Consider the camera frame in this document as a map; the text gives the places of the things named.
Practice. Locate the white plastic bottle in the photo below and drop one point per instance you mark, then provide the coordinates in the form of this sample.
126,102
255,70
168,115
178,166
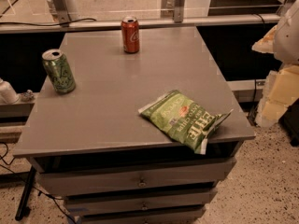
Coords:
7,93

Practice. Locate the grey drawer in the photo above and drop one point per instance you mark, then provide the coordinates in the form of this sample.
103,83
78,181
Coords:
136,177
140,202
155,216

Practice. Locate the top grey drawer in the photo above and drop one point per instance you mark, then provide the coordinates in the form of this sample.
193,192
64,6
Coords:
136,177

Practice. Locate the green soda can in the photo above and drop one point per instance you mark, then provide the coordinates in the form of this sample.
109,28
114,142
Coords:
58,70

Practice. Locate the red cola can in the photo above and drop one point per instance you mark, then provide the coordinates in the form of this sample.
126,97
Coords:
130,34

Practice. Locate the metal upright post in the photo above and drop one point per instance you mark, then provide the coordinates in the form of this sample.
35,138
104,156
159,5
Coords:
173,9

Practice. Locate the grey drawer cabinet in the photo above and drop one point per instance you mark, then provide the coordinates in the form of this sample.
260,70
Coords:
98,126

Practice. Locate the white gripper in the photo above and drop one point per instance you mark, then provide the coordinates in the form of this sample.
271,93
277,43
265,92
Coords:
288,37

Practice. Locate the middle grey drawer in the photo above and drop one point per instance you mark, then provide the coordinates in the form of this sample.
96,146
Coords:
140,202

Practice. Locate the bottom grey drawer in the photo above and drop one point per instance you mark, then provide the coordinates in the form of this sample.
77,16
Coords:
155,216

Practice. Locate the black table leg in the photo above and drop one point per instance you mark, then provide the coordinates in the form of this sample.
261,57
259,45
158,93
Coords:
29,182

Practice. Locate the green jalapeno chip bag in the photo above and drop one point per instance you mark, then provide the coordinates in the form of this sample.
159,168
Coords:
183,120

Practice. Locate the small metal knob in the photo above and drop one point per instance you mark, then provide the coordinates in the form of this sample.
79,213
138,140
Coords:
27,96

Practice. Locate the metal upright bracket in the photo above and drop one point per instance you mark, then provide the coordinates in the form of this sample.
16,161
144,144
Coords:
63,10

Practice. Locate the grey metal rail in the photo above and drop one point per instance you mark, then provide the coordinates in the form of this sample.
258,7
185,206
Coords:
18,27

